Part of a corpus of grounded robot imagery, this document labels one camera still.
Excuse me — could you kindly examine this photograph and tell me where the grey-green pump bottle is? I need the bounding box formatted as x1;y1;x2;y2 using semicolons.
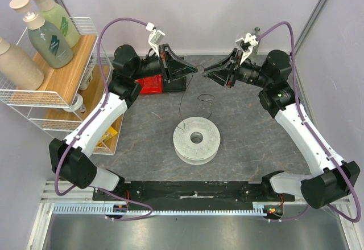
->
9;0;73;69

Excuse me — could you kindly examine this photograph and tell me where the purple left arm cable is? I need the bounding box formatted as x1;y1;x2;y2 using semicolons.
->
54;18;154;222

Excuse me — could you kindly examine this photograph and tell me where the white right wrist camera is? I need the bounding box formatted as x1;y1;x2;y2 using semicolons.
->
235;33;259;64

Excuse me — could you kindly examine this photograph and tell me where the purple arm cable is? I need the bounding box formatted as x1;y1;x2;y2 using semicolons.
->
54;18;154;222
257;21;362;224

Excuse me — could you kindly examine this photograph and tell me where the beige pump bottle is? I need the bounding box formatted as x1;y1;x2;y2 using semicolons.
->
1;38;44;91

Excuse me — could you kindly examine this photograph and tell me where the white perforated cable spool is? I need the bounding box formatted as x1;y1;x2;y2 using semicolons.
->
172;117;221;165

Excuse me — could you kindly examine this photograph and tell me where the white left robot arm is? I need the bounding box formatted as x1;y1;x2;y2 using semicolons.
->
49;44;198;200

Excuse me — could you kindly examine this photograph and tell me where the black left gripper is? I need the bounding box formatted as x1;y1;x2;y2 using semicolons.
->
132;44;198;83

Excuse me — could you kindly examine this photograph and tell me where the grey slotted cable duct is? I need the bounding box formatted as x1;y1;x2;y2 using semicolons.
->
52;203;270;215

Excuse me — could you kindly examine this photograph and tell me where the black parts bin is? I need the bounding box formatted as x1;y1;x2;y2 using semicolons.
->
162;76;187;93

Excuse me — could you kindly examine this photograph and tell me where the clear glass bottle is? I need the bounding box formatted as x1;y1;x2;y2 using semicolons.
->
252;27;260;56

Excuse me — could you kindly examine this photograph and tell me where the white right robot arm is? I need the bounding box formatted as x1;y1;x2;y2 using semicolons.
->
202;48;360;209

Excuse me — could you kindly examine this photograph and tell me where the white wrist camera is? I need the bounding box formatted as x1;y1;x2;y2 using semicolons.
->
146;22;165;56
235;33;259;64

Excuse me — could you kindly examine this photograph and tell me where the white paper cup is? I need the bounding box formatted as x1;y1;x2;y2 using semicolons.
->
63;93;86;114

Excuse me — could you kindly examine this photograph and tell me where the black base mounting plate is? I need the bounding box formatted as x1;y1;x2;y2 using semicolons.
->
92;180;295;204

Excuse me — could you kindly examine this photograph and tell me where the yellow snack packet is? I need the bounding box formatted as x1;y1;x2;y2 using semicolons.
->
97;126;118;147

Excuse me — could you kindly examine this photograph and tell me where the white yogurt cup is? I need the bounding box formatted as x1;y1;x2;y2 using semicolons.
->
79;63;95;91

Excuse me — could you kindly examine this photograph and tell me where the light green pump bottle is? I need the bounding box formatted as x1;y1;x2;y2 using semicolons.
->
34;0;80;48

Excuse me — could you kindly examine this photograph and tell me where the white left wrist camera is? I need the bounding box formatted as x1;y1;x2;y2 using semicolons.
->
146;22;165;56

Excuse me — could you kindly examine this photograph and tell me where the thin brown wire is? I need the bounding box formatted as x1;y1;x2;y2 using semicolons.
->
176;65;216;130

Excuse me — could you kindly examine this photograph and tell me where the red parts bin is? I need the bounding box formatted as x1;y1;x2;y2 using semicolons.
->
137;75;163;95

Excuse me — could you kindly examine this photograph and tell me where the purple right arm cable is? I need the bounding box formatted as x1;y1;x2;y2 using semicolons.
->
257;21;362;224

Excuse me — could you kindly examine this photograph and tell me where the white wire wooden shelf rack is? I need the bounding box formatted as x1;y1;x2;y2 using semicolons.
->
1;17;113;139

